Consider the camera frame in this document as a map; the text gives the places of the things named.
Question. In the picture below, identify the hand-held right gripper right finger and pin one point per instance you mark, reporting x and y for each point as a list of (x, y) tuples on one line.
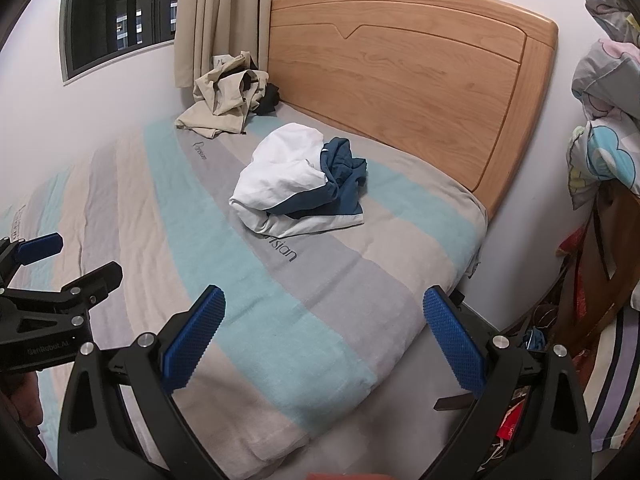
[(454, 345)]

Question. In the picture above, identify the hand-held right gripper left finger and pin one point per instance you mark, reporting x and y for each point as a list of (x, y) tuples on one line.
[(195, 342)]

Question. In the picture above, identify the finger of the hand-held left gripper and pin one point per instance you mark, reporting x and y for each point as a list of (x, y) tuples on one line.
[(40, 247), (100, 280)]

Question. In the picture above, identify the blue and white hooded jacket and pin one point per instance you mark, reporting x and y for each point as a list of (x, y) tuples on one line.
[(280, 175)]

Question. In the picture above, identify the beige crumpled clothes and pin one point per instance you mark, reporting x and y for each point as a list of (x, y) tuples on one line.
[(220, 100)]

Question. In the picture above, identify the person's left hand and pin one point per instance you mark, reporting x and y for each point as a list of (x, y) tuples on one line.
[(22, 400)]

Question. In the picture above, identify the striped bed blanket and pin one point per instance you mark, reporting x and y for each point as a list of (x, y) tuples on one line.
[(200, 240)]

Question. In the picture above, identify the striped cloth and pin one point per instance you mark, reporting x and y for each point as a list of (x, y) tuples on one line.
[(617, 385)]

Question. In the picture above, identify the brown bag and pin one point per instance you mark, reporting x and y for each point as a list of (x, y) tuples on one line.
[(600, 260)]

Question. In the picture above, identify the black cloth item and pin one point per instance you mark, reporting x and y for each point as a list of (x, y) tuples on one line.
[(269, 102)]

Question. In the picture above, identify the cartoon printed quilt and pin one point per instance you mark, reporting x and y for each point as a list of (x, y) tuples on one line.
[(607, 150)]

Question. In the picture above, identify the dark framed window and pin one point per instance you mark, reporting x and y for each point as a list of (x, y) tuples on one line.
[(115, 10)]

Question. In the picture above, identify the wooden bed headboard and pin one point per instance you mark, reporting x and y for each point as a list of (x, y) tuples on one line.
[(400, 75)]

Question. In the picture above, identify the beige curtain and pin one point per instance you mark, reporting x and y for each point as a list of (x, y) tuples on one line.
[(220, 15)]

